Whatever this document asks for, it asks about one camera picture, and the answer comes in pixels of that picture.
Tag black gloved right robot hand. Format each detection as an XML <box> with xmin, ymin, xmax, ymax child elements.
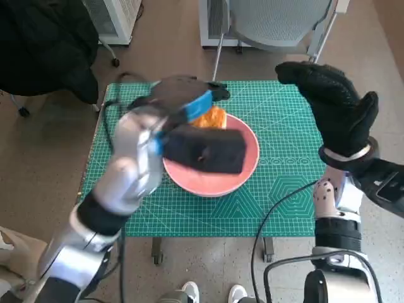
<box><xmin>275</xmin><ymin>61</ymin><xmax>379</xmax><ymax>157</ymax></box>

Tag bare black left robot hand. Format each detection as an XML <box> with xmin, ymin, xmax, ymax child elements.
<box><xmin>128</xmin><ymin>74</ymin><xmax>231</xmax><ymax>124</ymax></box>

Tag rectangular orange toy bread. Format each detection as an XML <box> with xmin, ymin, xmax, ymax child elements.
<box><xmin>191</xmin><ymin>105</ymin><xmax>227</xmax><ymax>129</ymax></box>

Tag pink bowl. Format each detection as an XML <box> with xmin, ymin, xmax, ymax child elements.
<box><xmin>162</xmin><ymin>113</ymin><xmax>260</xmax><ymax>198</ymax></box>

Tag white air purifier unit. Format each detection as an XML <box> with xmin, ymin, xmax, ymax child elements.
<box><xmin>198</xmin><ymin>0</ymin><xmax>253</xmax><ymax>48</ymax></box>

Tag white cabinet with grille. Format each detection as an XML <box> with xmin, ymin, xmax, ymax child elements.
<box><xmin>82</xmin><ymin>0</ymin><xmax>143</xmax><ymax>45</ymax></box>

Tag grey mesh chair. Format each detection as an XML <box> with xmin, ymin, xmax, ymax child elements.
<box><xmin>211</xmin><ymin>0</ymin><xmax>348</xmax><ymax>81</ymax></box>

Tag green cutting mat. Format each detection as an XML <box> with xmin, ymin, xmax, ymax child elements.
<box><xmin>77</xmin><ymin>80</ymin><xmax>328</xmax><ymax>237</ymax></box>

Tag black table leg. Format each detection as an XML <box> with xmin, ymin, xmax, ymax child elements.
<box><xmin>263</xmin><ymin>237</ymin><xmax>275</xmax><ymax>263</ymax></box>
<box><xmin>151</xmin><ymin>237</ymin><xmax>164</xmax><ymax>265</ymax></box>

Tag white shoe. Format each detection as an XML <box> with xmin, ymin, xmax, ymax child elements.
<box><xmin>181</xmin><ymin>280</ymin><xmax>200</xmax><ymax>303</ymax></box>
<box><xmin>227</xmin><ymin>283</ymin><xmax>247</xmax><ymax>303</ymax></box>

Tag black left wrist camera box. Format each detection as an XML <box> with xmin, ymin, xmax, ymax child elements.
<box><xmin>161</xmin><ymin>127</ymin><xmax>249</xmax><ymax>175</ymax></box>

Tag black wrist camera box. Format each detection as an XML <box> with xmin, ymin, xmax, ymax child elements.
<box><xmin>161</xmin><ymin>127</ymin><xmax>249</xmax><ymax>175</ymax></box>
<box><xmin>350</xmin><ymin>157</ymin><xmax>404</xmax><ymax>218</ymax></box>

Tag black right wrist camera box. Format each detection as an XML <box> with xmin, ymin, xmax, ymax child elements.
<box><xmin>350</xmin><ymin>157</ymin><xmax>404</xmax><ymax>218</ymax></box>

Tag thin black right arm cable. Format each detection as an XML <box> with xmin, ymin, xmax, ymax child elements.
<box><xmin>251</xmin><ymin>180</ymin><xmax>318</xmax><ymax>303</ymax></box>

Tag thick black cable loop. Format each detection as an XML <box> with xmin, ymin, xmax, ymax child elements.
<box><xmin>263</xmin><ymin>252</ymin><xmax>384</xmax><ymax>303</ymax></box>

